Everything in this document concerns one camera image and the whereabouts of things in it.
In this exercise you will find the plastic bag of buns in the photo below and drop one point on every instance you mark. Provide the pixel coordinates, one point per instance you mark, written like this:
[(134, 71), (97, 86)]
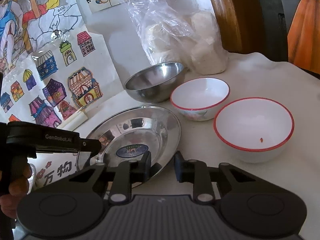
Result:
[(168, 36)]

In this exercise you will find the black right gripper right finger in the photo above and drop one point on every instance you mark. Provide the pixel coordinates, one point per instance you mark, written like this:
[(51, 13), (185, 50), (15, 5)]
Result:
[(227, 177)]

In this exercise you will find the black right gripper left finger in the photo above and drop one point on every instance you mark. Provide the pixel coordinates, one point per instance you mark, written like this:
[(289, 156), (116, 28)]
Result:
[(100, 179)]

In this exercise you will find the floral white bowl red rim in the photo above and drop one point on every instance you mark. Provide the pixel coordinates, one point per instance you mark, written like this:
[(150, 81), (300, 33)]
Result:
[(201, 98)]

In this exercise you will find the brown wooden chair frame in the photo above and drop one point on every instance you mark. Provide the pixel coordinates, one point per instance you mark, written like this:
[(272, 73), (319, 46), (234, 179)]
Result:
[(241, 25)]

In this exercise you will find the person's left hand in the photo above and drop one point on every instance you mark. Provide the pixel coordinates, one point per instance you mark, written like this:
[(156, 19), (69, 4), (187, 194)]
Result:
[(18, 189)]

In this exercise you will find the stainless steel bowl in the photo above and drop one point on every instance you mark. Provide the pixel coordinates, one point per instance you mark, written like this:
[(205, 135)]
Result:
[(155, 83)]

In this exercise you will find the plain white bowl red rim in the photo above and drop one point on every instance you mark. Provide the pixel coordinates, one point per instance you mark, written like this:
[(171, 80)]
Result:
[(254, 130)]

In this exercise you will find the orange cloth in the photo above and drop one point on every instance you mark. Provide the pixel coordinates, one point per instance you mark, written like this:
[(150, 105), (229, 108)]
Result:
[(303, 36)]

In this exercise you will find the colourful houses drawing paper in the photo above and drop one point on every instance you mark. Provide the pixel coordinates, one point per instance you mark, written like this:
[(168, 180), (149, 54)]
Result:
[(66, 77)]

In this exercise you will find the stainless steel plate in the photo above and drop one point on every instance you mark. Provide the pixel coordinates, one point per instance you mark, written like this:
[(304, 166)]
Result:
[(129, 134)]

